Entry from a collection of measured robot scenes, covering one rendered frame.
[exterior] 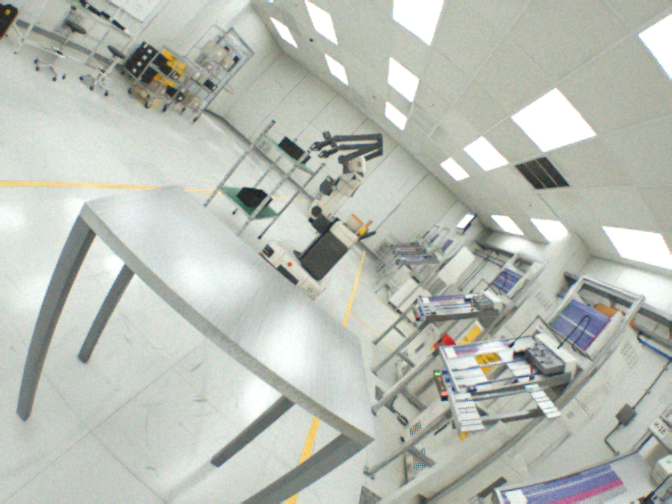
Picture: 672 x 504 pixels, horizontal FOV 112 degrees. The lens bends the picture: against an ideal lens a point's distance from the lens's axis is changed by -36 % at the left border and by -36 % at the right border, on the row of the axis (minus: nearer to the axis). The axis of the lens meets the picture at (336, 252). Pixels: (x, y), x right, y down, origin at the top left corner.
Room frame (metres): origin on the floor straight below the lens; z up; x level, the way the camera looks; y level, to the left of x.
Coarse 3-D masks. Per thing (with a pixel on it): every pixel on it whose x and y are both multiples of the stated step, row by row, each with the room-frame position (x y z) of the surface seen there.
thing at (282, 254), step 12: (276, 240) 3.23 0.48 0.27; (288, 240) 3.53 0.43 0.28; (264, 252) 3.08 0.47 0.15; (276, 252) 3.06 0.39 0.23; (288, 252) 3.18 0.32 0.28; (300, 252) 3.50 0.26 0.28; (276, 264) 3.06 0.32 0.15; (288, 264) 3.05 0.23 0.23; (300, 264) 3.16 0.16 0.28; (288, 276) 3.06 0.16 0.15; (300, 276) 3.06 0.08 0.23; (300, 288) 3.05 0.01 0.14; (312, 288) 3.05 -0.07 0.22
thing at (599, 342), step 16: (608, 288) 2.02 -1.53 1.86; (624, 288) 1.83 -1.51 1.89; (608, 336) 1.64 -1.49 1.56; (432, 352) 2.40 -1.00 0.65; (592, 352) 1.64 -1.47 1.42; (608, 352) 1.64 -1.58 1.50; (416, 400) 2.36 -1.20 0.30; (448, 416) 1.61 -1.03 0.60; (480, 416) 1.90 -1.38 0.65; (416, 448) 1.65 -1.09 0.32; (432, 464) 1.62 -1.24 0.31
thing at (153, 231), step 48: (144, 192) 0.68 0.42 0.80; (144, 240) 0.54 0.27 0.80; (192, 240) 0.70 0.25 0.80; (240, 240) 0.93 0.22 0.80; (48, 288) 0.46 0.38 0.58; (192, 288) 0.55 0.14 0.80; (240, 288) 0.70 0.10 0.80; (288, 288) 0.92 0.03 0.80; (48, 336) 0.48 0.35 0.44; (96, 336) 0.87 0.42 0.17; (240, 336) 0.55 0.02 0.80; (288, 336) 0.69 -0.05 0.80; (336, 336) 0.89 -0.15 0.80; (288, 384) 0.54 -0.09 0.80; (336, 384) 0.66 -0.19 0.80; (240, 432) 1.01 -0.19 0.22; (288, 480) 0.58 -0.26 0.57
